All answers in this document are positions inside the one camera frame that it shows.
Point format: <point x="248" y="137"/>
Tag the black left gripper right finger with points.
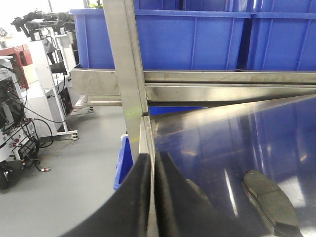
<point x="183" y="209"/>

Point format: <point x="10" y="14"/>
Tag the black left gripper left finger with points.
<point x="126" y="212"/>

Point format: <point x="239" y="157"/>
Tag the dark grey brake pad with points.
<point x="272" y="203"/>

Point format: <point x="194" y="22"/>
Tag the blue bin on floor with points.
<point x="124" y="162"/>

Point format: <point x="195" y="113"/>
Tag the white robot cart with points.
<point x="36" y="94"/>

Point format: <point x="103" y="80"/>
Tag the blue plastic bin left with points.
<point x="169" y="39"/>

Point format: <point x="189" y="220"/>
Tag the blue plastic bin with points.
<point x="169" y="39"/>
<point x="280" y="35"/>

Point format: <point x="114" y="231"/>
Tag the blue plastic bin right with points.
<point x="280" y="35"/>

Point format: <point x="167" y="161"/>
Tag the stainless steel rack frame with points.
<point x="134" y="89"/>

